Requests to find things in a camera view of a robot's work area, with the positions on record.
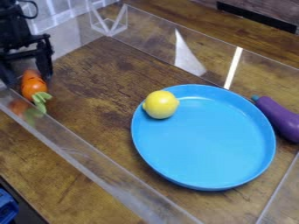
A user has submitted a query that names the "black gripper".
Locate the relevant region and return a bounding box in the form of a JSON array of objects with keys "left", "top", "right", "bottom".
[{"left": 0, "top": 0, "right": 52, "bottom": 88}]

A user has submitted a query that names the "orange toy carrot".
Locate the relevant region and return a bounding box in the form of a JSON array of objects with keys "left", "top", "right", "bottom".
[{"left": 21, "top": 69, "right": 52, "bottom": 114}]

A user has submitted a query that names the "blue round tray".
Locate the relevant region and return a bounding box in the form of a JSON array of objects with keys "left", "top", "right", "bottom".
[{"left": 130, "top": 84, "right": 276, "bottom": 191}]

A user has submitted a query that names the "yellow toy lemon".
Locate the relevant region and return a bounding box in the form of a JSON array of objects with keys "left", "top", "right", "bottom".
[{"left": 142, "top": 90, "right": 180, "bottom": 119}]

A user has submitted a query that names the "blue plastic object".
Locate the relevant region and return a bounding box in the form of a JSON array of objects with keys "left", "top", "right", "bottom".
[{"left": 0, "top": 188, "right": 18, "bottom": 224}]

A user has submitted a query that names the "purple toy eggplant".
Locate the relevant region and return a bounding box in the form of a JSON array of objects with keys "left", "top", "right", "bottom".
[{"left": 251, "top": 95, "right": 299, "bottom": 144}]

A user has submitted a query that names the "black cable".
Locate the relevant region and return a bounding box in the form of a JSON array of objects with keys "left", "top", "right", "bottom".
[{"left": 16, "top": 0, "right": 40, "bottom": 20}]

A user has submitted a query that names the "clear acrylic enclosure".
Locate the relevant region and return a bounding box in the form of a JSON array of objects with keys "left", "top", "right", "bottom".
[{"left": 0, "top": 0, "right": 299, "bottom": 224}]

